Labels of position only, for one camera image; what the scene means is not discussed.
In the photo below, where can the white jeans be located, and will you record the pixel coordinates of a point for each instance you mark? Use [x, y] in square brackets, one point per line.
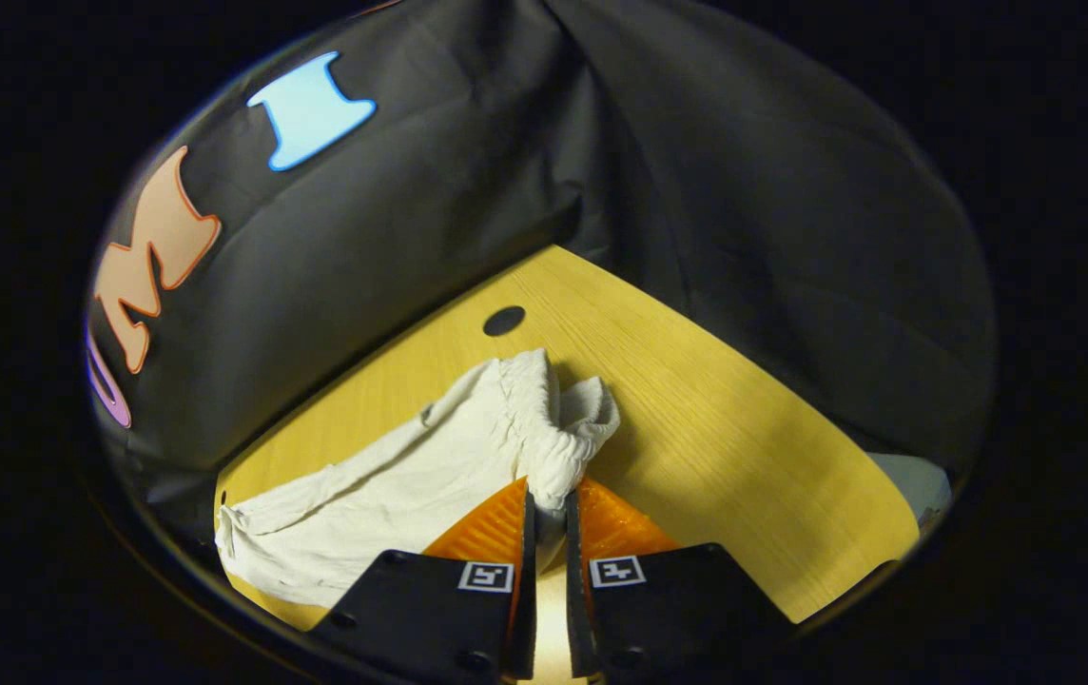
[411, 495]

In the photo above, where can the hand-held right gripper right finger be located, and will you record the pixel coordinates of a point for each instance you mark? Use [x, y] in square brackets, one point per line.
[574, 590]

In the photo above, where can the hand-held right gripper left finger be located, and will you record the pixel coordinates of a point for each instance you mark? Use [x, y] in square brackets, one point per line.
[526, 580]

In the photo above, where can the black backdrop cloth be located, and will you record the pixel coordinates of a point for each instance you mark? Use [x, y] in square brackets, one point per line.
[744, 190]

